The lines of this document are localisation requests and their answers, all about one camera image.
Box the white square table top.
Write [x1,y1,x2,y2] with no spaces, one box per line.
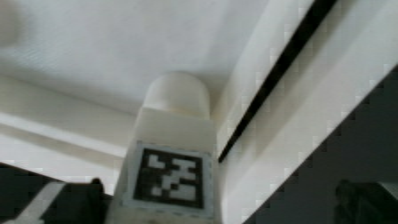
[0,0,316,198]

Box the white table leg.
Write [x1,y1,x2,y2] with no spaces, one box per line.
[104,72,220,224]

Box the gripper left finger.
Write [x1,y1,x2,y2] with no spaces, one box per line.
[0,163,112,224]

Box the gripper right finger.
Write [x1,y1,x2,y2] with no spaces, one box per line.
[334,179,398,224]

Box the white right fence piece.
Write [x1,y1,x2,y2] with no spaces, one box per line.
[220,0,398,224]

